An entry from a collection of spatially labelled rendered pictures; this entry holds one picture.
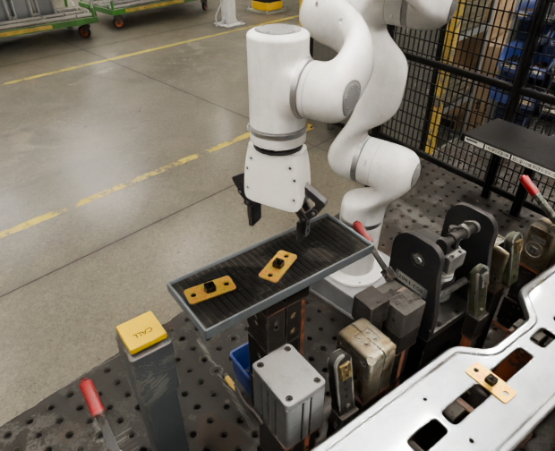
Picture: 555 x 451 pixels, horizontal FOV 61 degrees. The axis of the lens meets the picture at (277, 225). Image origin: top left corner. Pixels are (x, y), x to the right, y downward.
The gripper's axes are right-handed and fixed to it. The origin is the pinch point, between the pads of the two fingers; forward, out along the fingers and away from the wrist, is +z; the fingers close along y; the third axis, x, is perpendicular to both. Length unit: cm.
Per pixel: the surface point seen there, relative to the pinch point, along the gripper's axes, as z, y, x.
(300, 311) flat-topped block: 20.4, 4.0, 1.7
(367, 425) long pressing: 25.3, 23.1, -11.6
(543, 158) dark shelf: 22, 40, 99
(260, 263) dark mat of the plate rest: 9.3, -3.2, -0.7
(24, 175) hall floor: 125, -277, 118
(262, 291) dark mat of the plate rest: 9.3, 0.8, -6.9
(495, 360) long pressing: 25.3, 39.5, 12.6
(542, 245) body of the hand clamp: 24, 44, 53
